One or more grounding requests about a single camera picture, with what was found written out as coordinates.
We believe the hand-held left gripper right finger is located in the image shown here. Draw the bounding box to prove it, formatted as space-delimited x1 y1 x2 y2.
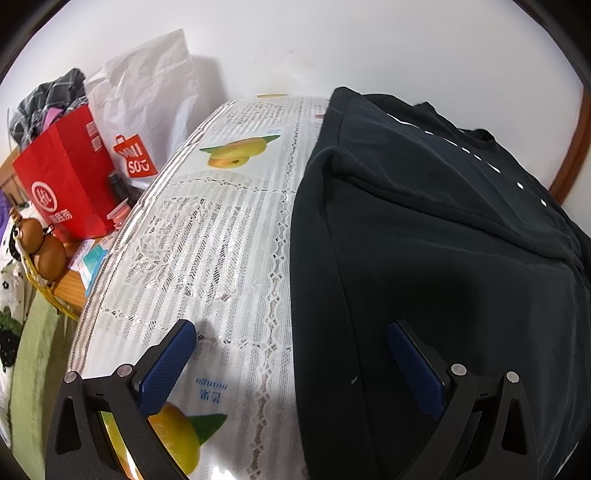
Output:
387 319 561 480

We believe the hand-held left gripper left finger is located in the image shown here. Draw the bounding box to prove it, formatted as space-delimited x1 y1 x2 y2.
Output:
45 319 197 480

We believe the black garment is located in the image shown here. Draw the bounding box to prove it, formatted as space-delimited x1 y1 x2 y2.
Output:
288 86 591 480

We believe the green blanket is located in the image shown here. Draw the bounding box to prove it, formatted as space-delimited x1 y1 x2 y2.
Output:
9 286 79 453

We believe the teal white box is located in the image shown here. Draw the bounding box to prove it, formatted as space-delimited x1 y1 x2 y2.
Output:
69 240 110 297

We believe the white fruit print lace tablecloth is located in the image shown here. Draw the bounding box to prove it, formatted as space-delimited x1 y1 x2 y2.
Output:
69 95 333 480

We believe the brown gourd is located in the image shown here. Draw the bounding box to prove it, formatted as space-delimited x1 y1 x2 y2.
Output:
34 237 66 282
17 218 46 253

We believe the pink jar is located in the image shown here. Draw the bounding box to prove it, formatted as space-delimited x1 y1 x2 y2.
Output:
107 198 130 230

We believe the white floral cloth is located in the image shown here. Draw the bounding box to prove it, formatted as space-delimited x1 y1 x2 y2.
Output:
0 222 34 370

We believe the dark bottle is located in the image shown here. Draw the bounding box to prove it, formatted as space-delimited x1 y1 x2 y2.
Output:
107 170 128 204

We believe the white paper bag red logo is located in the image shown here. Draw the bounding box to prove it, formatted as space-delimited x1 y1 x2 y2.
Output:
83 28 200 190

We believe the grey plaid cloth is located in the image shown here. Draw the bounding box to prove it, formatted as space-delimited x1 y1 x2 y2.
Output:
10 68 88 151

